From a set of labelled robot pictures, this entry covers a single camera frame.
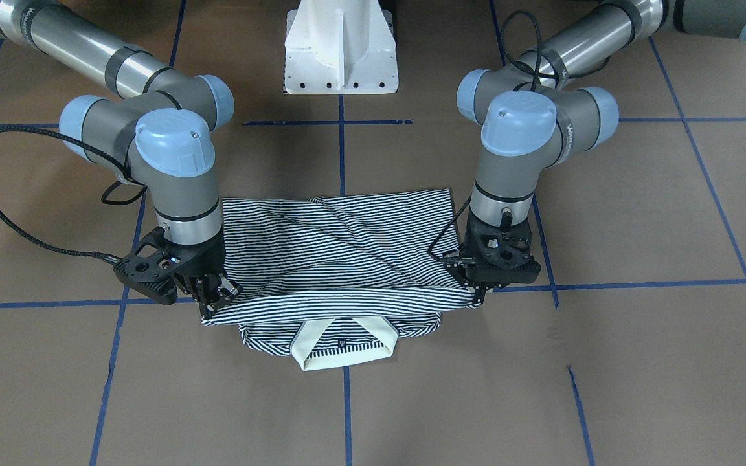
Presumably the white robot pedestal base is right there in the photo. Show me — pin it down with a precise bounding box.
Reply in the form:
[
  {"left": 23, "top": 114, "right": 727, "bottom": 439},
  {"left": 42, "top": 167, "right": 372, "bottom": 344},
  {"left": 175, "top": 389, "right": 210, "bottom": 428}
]
[{"left": 282, "top": 1, "right": 400, "bottom": 95}]

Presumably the left grey silver robot arm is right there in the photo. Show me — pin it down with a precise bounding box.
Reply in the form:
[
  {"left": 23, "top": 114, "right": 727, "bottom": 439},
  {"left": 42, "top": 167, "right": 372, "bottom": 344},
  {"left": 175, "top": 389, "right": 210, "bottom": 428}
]
[{"left": 444, "top": 1, "right": 746, "bottom": 305}]

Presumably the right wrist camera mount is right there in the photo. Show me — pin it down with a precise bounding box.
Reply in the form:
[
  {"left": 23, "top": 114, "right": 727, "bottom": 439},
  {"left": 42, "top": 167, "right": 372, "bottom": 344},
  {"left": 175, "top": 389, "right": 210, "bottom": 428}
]
[{"left": 113, "top": 227, "right": 183, "bottom": 305}]

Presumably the navy white striped polo shirt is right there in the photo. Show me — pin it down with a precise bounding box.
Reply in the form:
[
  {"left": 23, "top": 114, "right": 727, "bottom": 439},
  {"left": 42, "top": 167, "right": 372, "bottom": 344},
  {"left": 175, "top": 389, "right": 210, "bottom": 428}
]
[{"left": 201, "top": 190, "right": 477, "bottom": 371}]

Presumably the right grey silver robot arm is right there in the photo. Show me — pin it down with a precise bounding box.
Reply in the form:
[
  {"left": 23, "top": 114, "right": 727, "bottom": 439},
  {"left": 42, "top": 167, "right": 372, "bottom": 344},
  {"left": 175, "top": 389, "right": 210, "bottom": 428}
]
[{"left": 0, "top": 1, "right": 239, "bottom": 319}]

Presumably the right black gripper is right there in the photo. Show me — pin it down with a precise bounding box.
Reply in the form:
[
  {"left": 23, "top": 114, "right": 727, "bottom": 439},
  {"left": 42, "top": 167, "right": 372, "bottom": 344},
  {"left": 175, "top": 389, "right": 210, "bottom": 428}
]
[{"left": 153, "top": 227, "right": 243, "bottom": 318}]

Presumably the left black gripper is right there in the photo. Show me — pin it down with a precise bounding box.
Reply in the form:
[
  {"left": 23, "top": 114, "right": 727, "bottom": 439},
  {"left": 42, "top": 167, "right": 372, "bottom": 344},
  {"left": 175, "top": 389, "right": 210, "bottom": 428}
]
[{"left": 461, "top": 212, "right": 539, "bottom": 307}]

